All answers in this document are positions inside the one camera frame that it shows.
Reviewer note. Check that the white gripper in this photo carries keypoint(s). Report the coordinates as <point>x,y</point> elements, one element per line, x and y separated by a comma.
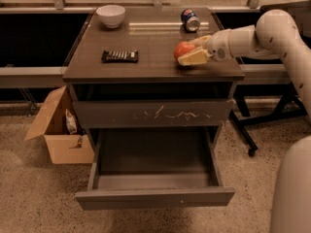
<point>218,47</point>

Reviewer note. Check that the red apple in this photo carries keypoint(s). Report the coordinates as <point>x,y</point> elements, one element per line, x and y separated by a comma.
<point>183,48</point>

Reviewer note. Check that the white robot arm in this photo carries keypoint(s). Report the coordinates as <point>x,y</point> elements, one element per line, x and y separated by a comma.
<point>291,207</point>

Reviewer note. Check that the scratched grey top drawer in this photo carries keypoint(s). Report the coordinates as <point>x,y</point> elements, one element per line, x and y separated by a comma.
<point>135,114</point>

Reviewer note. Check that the grey drawer cabinet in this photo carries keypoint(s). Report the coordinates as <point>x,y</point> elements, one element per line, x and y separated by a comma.
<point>156,76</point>

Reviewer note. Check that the open grey middle drawer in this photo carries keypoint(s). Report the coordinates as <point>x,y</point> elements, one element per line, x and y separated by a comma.
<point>144,168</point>

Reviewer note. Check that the blue soda can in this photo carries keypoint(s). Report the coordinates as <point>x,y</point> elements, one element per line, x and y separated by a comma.
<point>190,20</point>

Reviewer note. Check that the dark chocolate bar wrapper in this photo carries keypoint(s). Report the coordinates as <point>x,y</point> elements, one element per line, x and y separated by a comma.
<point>120,56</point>

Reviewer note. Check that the white ceramic bowl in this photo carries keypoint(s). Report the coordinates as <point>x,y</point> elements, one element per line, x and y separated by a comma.
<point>112,16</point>

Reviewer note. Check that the black rolling stand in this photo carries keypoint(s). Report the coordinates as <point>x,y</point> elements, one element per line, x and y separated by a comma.
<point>259,120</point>

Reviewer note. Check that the white bag in box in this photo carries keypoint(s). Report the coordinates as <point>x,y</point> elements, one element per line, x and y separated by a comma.
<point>71,123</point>

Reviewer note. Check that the open cardboard box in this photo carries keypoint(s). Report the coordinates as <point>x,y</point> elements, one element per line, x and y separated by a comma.
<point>50,123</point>

